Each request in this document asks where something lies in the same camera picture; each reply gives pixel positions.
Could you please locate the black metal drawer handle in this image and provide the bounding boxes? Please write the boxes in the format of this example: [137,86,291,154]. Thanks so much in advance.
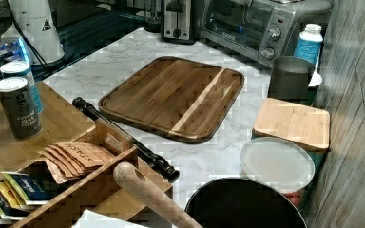
[72,97,180,183]

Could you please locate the bamboo drawer box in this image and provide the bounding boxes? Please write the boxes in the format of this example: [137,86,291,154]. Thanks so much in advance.
[0,82,172,228]

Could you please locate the dark wooden cutting board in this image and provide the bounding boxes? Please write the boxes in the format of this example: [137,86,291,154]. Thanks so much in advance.
[99,56,244,143]

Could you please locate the silver black toaster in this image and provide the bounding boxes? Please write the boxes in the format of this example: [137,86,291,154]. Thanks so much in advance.
[161,0,195,45]

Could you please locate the black frying pan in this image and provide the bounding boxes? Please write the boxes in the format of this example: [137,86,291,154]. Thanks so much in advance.
[185,178,308,228]

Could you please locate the dark grey cup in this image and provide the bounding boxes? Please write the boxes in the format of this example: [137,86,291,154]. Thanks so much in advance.
[267,56,315,102]

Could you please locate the clear plastic lidded tub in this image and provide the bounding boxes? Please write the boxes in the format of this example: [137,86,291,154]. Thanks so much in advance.
[240,137,316,208]

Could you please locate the silver toaster oven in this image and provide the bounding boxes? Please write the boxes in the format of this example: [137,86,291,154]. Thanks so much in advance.
[202,0,331,67]

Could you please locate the brown Stash tea packets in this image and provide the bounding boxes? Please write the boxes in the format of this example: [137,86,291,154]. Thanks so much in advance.
[38,142,115,184]

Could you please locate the light bamboo lid container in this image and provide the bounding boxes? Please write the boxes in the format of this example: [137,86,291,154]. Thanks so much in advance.
[252,98,330,171]

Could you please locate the white paper sheet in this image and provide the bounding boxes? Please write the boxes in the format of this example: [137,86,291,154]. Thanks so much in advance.
[71,210,147,228]

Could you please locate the white blue supplement bottle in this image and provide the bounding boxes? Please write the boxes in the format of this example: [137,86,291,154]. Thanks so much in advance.
[294,24,323,65]

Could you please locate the black pepper shaker can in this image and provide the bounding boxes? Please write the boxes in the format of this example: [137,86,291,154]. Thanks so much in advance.
[0,77,42,139]

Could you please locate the blue salt shaker can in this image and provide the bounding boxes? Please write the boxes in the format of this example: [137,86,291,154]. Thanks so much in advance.
[0,61,43,114]

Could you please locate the colourful tea packets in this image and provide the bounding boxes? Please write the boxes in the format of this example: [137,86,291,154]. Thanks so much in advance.
[0,172,61,225]

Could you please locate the wooden pan handle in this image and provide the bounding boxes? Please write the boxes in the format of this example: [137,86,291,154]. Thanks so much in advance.
[113,162,202,228]

